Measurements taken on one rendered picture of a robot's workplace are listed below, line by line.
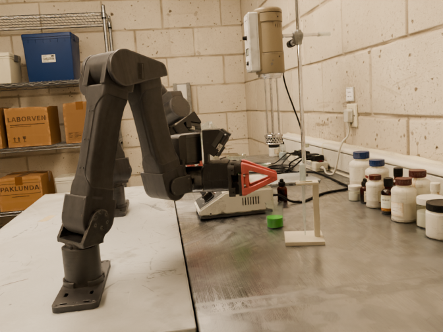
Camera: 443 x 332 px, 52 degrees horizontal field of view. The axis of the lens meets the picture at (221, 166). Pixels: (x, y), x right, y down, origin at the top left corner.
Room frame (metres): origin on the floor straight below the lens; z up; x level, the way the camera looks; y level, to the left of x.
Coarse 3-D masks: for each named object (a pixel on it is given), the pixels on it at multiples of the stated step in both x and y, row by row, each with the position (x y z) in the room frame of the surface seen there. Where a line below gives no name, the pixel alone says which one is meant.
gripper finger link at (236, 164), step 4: (240, 160) 0.97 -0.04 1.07; (244, 160) 0.97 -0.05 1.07; (232, 164) 0.92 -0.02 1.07; (236, 164) 0.92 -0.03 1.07; (240, 164) 0.92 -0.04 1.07; (252, 164) 0.97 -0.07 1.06; (256, 164) 0.97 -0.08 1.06; (236, 168) 0.92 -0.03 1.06; (240, 168) 0.92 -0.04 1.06; (264, 168) 0.96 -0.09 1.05; (268, 168) 0.97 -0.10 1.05; (236, 172) 0.92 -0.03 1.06; (240, 172) 0.92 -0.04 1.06; (276, 172) 0.96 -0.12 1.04; (268, 176) 0.96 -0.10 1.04; (256, 180) 0.97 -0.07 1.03; (260, 180) 0.96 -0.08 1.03; (252, 184) 0.97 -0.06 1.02
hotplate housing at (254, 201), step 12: (228, 192) 1.17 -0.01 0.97; (252, 192) 1.17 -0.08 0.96; (264, 192) 1.18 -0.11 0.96; (216, 204) 1.16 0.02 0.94; (228, 204) 1.16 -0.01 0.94; (240, 204) 1.17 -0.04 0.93; (252, 204) 1.17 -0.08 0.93; (264, 204) 1.18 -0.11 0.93; (204, 216) 1.16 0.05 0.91; (216, 216) 1.16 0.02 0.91; (228, 216) 1.16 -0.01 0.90
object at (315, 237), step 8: (296, 184) 0.92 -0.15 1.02; (304, 184) 0.92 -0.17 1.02; (312, 184) 0.91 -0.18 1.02; (312, 192) 0.93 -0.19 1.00; (312, 200) 0.93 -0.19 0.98; (288, 232) 0.97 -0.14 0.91; (296, 232) 0.96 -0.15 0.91; (304, 232) 0.96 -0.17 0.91; (312, 232) 0.96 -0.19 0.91; (320, 232) 0.95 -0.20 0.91; (288, 240) 0.91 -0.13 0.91; (296, 240) 0.90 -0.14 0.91; (304, 240) 0.90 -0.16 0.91; (312, 240) 0.90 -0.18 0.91; (320, 240) 0.89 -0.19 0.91
